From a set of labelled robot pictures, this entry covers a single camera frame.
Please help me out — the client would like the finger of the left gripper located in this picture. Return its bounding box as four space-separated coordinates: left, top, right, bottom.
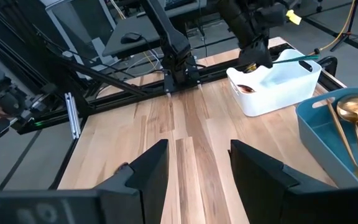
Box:
239 43 262 67
256 43 273 68

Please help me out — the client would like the black computer mouse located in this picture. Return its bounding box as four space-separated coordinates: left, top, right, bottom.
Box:
119 31 143 45

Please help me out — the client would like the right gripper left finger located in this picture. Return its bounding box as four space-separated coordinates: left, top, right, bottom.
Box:
0 139 170 224

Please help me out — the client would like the yellow tape tag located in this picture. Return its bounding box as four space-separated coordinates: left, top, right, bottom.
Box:
285 9 303 26

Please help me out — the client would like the black metal table frame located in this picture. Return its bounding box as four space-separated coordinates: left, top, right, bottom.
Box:
0 0 347 190

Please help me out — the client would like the white plastic bin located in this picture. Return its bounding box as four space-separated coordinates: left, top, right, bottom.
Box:
226 49 322 118

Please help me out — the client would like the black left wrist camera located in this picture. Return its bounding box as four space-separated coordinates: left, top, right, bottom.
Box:
253 2 290 29

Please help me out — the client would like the black table clamp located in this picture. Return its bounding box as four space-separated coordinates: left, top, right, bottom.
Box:
317 55 338 77

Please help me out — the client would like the gray side table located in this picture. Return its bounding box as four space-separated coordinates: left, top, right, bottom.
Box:
101 6 208 60

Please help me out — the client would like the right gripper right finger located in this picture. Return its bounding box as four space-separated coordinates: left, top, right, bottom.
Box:
228 139 358 224

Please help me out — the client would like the silver frame bracket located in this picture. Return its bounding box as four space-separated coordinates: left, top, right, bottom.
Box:
64 92 82 140

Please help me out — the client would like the black tripod stand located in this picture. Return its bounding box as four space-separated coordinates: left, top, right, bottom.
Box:
331 0 358 52

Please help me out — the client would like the dark teal plastic bin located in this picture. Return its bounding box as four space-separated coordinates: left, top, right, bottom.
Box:
295 87 358 189

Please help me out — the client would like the yellow floor cable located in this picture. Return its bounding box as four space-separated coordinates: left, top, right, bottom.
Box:
309 0 358 55

